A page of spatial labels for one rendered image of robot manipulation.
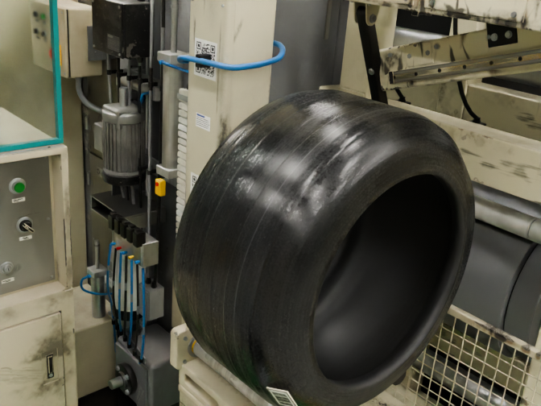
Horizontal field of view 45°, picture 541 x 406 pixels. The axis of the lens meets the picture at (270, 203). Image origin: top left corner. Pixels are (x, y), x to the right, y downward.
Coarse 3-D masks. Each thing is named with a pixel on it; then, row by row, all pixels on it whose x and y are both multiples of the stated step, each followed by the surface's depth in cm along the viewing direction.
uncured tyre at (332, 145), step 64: (256, 128) 113; (320, 128) 107; (384, 128) 107; (192, 192) 114; (256, 192) 104; (320, 192) 100; (384, 192) 106; (448, 192) 123; (192, 256) 111; (256, 256) 101; (320, 256) 101; (384, 256) 153; (448, 256) 133; (192, 320) 117; (256, 320) 102; (320, 320) 151; (384, 320) 146; (256, 384) 111; (320, 384) 113; (384, 384) 128
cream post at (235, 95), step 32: (192, 0) 131; (224, 0) 124; (256, 0) 128; (192, 32) 134; (224, 32) 126; (256, 32) 131; (192, 64) 136; (192, 96) 138; (224, 96) 131; (256, 96) 136; (192, 128) 141; (224, 128) 133; (192, 160) 143
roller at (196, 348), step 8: (192, 344) 144; (200, 352) 142; (208, 360) 140; (216, 360) 139; (216, 368) 138; (224, 368) 137; (224, 376) 137; (232, 376) 135; (232, 384) 135; (240, 384) 133; (248, 392) 131; (256, 400) 129; (264, 400) 128
